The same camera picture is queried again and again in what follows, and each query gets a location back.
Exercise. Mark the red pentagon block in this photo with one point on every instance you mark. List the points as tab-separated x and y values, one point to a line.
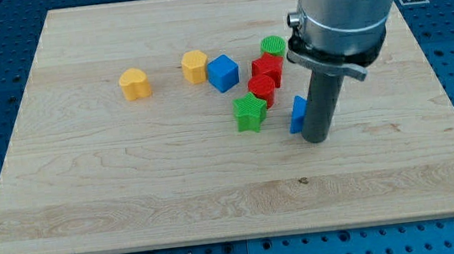
269	65

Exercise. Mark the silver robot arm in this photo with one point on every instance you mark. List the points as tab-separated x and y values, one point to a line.
338	38

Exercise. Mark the yellow heart block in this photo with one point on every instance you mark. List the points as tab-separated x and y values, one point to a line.
135	84

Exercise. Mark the blue triangle block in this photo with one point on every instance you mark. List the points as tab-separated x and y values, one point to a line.
298	113

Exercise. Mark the green cylinder block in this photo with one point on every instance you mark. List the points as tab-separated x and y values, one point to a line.
274	45

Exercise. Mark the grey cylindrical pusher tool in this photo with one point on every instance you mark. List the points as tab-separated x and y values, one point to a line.
323	94

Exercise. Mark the green star block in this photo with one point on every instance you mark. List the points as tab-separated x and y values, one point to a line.
249	112

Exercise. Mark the wooden board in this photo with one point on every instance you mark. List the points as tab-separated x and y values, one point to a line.
89	172

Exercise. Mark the blue cube block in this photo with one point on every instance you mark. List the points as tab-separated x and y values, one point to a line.
223	73

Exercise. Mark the red cylinder block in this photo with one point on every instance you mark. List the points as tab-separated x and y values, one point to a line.
263	87

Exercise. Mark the yellow hexagon block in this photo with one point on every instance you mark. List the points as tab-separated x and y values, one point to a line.
194	66

